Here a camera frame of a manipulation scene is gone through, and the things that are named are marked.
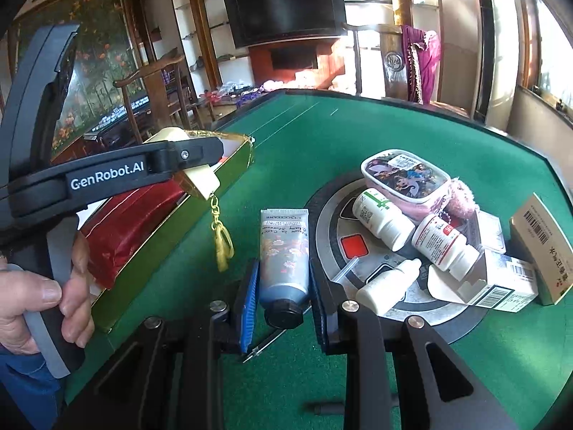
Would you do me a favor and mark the pink pom-pom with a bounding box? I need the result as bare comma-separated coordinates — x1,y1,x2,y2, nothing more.
445,178,479,219

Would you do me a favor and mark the floral hand cream tube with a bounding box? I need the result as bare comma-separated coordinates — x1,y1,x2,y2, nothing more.
259,208,312,329

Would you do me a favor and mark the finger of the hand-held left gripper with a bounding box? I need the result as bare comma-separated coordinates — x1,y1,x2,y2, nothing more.
143,137,225,175

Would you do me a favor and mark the person's left hand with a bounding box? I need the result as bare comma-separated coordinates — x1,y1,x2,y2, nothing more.
0,233,96,354

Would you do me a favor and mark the person's left forearm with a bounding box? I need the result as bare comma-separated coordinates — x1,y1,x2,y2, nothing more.
0,347,66,430

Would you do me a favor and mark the pile of small trinkets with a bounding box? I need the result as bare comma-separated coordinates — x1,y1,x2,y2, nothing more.
197,80,280,106

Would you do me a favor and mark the black television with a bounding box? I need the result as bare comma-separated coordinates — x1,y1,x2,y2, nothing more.
223,0,345,49

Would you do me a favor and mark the pink cartoon pencil case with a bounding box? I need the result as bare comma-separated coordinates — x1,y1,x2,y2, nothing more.
360,149,454,216

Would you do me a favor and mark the floral wall painting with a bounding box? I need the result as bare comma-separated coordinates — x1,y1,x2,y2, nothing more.
9,0,150,162

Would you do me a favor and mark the tall standing air conditioner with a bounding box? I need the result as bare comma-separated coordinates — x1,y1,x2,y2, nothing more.
469,0,525,125

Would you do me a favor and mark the wooden armchair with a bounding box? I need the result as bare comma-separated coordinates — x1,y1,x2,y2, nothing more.
112,51,204,144

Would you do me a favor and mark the white bottle red label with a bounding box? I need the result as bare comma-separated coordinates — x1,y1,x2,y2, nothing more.
411,214,481,281

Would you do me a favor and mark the purple cloth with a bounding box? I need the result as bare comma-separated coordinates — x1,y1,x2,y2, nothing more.
400,24,442,104

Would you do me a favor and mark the gold-edged white tray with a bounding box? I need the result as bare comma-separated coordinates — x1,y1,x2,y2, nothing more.
87,131,257,334

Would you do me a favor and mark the white bottle green label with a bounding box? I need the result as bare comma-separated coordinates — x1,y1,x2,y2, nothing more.
352,188,416,252

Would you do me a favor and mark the gold tassel keychain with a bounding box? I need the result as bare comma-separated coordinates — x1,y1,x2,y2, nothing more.
208,194,235,272

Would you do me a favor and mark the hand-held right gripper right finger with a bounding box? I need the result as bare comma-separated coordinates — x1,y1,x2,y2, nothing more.
309,265,520,430

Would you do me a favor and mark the round grey table centre disc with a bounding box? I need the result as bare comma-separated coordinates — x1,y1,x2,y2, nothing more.
307,168,488,345

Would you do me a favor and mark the wooden chair with emblem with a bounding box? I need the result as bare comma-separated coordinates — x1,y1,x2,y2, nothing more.
342,22,444,104

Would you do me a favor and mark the white dropper bottle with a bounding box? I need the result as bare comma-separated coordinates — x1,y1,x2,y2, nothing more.
355,257,422,316

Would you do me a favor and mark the wall shelf unit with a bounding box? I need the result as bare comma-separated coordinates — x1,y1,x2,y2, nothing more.
170,0,236,97

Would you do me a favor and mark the window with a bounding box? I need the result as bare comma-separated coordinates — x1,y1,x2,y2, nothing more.
515,0,573,126

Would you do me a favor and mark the small white barcode box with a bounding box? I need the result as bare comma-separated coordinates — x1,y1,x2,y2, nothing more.
427,248,539,313

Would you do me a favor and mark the large white green medicine box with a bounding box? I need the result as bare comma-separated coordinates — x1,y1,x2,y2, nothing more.
509,192,573,307

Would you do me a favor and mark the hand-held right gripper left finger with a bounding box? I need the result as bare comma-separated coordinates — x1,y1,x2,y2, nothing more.
58,257,261,430

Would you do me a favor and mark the red television cabinet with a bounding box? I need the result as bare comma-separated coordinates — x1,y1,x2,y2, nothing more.
247,38,349,92

